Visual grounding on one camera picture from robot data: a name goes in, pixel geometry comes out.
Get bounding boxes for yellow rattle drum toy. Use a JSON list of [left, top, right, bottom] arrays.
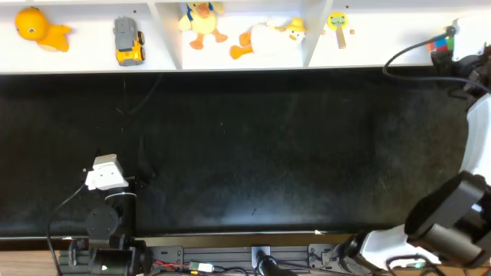
[[321, 11, 356, 50]]

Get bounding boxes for many-coloured puzzle cube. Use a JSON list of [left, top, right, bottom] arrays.
[[427, 34, 456, 53]]

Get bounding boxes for yellow rubber duck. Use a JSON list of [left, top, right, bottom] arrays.
[[14, 6, 73, 54]]

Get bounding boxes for white plush goose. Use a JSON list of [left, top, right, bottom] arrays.
[[229, 16, 308, 61]]

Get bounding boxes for yellow plush duck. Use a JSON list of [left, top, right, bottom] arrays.
[[178, 2, 229, 51]]

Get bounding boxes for grey and yellow toy truck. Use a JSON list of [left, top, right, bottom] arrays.
[[112, 15, 147, 67]]

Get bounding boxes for mounting rail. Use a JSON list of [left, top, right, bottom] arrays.
[[57, 243, 346, 276]]

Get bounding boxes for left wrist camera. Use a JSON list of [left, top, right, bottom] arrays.
[[84, 153, 130, 192]]

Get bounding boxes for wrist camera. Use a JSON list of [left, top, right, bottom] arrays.
[[84, 153, 130, 192], [452, 17, 491, 62]]

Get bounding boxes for black cable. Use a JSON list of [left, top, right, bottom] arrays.
[[46, 183, 87, 276], [382, 32, 491, 276]]

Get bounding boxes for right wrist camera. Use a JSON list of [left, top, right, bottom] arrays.
[[452, 17, 491, 62]]

